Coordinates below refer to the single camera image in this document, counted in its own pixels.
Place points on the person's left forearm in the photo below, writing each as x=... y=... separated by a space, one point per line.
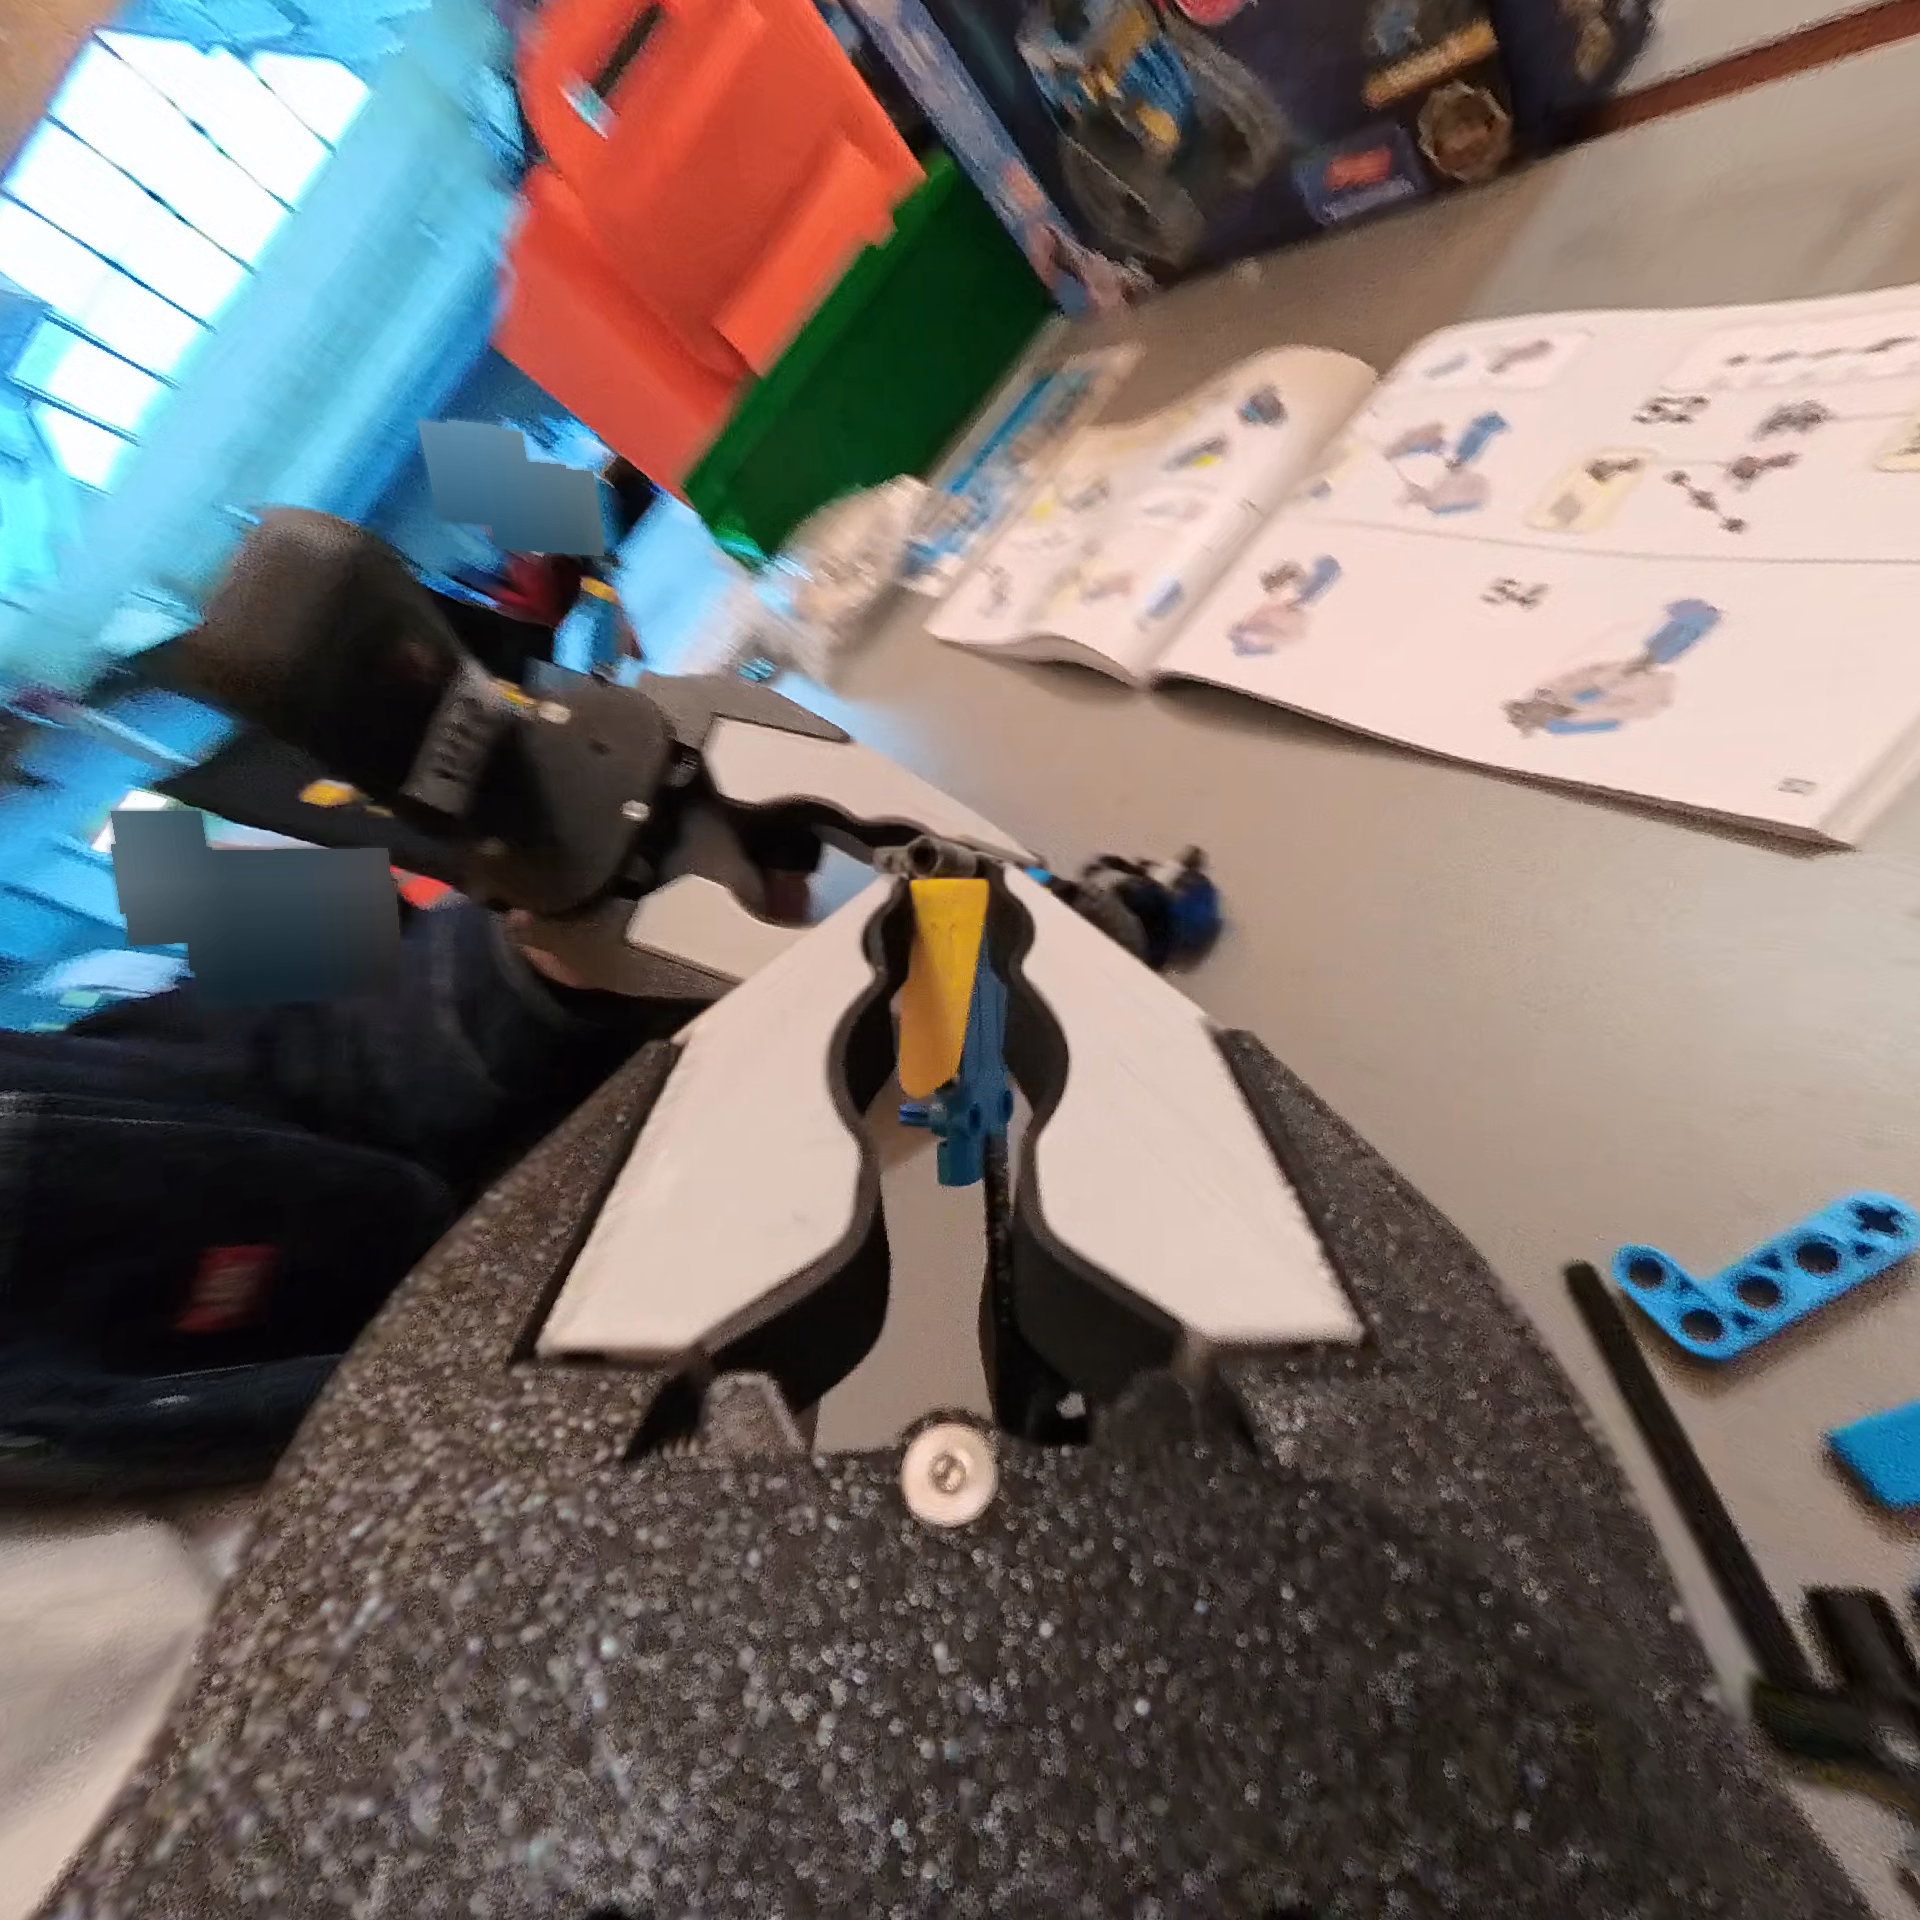
x=495 y=1050

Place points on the person's white shirt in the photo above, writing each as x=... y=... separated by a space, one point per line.
x=77 y=1724

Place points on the dark blue toy kit box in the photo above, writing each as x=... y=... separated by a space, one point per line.
x=1201 y=119

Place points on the grey desk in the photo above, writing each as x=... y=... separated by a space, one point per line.
x=1500 y=1050

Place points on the open instruction booklet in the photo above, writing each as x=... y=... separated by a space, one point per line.
x=1500 y=645

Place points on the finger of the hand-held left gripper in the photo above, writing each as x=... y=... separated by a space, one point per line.
x=691 y=932
x=811 y=773

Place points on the green plastic bin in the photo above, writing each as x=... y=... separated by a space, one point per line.
x=886 y=390

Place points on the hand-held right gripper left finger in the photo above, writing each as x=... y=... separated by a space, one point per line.
x=705 y=1186

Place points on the orange felt bag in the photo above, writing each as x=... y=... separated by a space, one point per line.
x=676 y=196

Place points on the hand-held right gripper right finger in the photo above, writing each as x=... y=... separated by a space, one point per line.
x=1186 y=1186

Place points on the yellow and blue brick assembly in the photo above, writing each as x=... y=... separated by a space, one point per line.
x=945 y=962

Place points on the clear plastic bag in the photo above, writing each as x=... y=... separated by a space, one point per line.
x=857 y=564

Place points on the person's dark jacket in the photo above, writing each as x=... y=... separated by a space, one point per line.
x=225 y=1202

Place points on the blue sticker sheet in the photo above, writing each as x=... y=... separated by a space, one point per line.
x=1021 y=436

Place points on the pile of loose building pieces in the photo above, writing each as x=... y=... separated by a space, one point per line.
x=1757 y=1291

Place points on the black and blue gear assembly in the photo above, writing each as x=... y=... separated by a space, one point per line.
x=1162 y=909

